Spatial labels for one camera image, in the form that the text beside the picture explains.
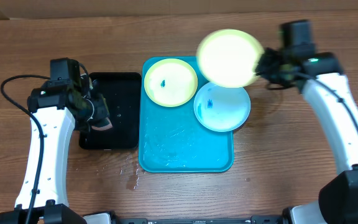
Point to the light blue plate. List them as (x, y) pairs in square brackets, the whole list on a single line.
[(221, 109)]

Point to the black plastic tray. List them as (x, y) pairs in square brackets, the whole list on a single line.
[(122, 94)]

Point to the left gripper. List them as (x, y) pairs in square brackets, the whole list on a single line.
[(102, 111)]

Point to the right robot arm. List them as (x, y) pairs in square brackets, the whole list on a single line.
[(324, 86)]

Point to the dark wet sponge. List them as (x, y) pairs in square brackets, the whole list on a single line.
[(102, 125)]

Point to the yellow-green plate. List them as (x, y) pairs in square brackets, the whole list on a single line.
[(229, 57), (170, 82)]

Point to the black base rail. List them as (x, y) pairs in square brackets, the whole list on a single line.
[(197, 221)]

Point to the teal plastic tray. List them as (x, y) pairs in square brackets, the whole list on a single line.
[(172, 140)]

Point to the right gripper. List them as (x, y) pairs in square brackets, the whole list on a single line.
[(264, 58)]

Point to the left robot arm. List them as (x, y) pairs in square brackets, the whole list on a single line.
[(56, 109)]

